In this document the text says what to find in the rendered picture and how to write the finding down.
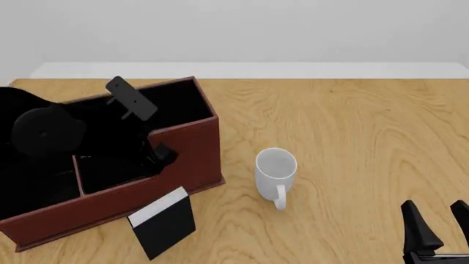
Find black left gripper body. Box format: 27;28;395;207
139;126;164;177

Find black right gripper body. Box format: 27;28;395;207
402;246;469;264

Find red-brown desk caddy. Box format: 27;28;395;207
0;76;226;253

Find small flat dark plate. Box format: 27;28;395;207
105;76;159;121

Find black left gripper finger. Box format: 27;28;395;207
155;141;180;168

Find black book with white spine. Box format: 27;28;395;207
127;186;197;262

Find white mug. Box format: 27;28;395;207
254;147;298;211

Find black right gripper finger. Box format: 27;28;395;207
449;199;469;238
400;199;445;251

